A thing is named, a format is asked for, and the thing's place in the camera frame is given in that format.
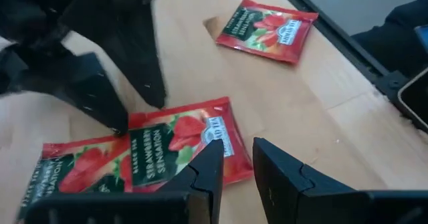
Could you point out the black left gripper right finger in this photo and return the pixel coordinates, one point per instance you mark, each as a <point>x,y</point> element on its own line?
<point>281,184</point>

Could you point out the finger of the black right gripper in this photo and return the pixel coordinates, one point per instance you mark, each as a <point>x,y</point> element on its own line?
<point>133,43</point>
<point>83,83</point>

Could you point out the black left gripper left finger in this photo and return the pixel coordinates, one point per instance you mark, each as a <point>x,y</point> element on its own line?
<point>207,177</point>

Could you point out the person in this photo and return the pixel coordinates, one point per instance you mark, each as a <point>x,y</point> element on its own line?
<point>394,43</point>

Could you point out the black stereo camera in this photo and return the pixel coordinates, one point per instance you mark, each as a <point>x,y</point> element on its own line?
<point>418,100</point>

